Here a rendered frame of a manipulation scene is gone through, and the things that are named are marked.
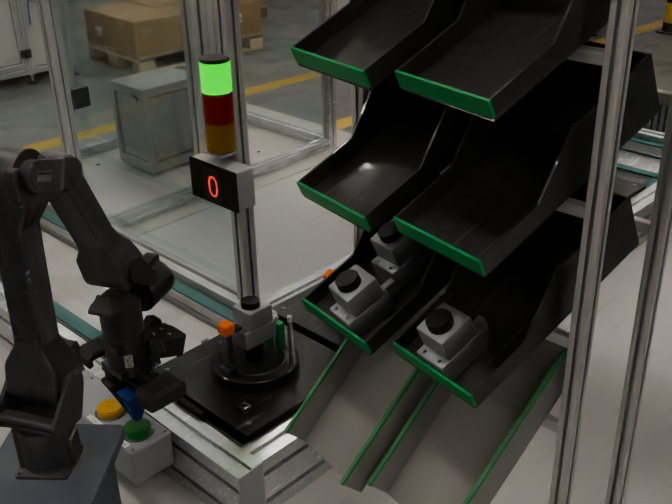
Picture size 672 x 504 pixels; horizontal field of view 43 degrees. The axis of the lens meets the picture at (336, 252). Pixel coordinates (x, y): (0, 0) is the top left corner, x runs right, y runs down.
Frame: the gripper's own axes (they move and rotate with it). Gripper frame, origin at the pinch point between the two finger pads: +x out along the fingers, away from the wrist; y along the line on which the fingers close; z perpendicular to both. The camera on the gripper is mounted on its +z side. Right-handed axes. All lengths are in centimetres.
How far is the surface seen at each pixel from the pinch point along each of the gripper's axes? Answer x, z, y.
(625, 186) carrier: 5, 128, -11
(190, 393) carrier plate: 4.5, 9.8, 0.5
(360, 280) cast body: -25.2, 14.3, -31.0
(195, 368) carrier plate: 4.6, 14.5, 5.2
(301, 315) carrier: 4.7, 37.1, 4.1
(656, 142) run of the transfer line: 8, 166, -1
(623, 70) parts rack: -52, 25, -55
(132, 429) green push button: 4.2, -1.3, -0.4
